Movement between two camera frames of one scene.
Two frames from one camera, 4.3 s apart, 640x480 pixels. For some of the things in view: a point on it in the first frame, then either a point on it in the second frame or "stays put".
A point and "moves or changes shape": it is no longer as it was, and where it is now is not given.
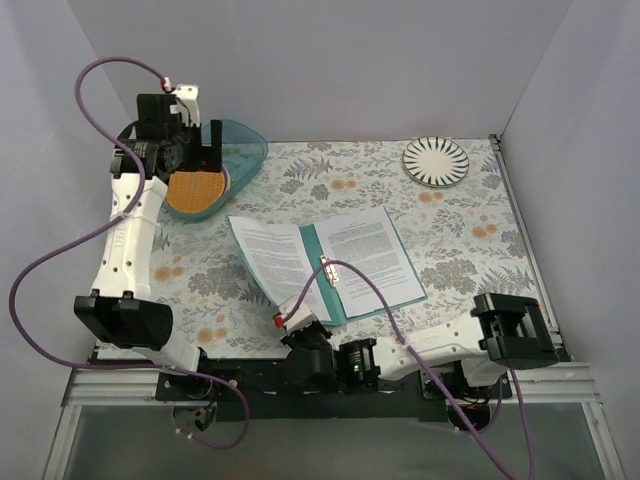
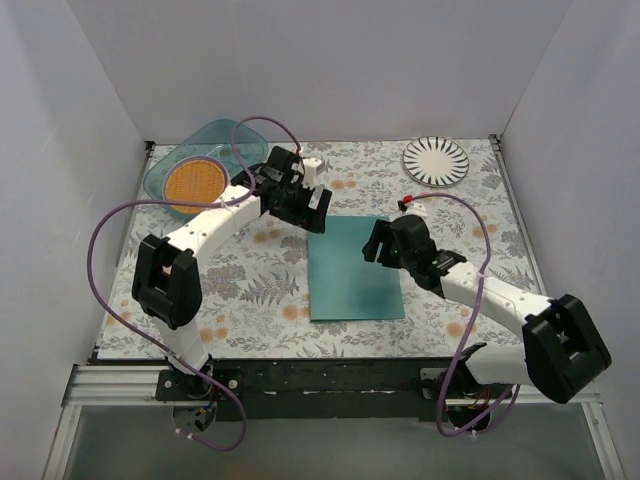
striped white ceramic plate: [435, 161] stays put
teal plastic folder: [322, 289] moves or changes shape
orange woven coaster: [194, 191] stays put
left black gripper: [198, 157] to [310, 210]
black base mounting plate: [329, 389] stays put
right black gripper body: [304, 338] to [382, 245]
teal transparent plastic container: [244, 148] stays put
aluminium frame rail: [112, 387] stays put
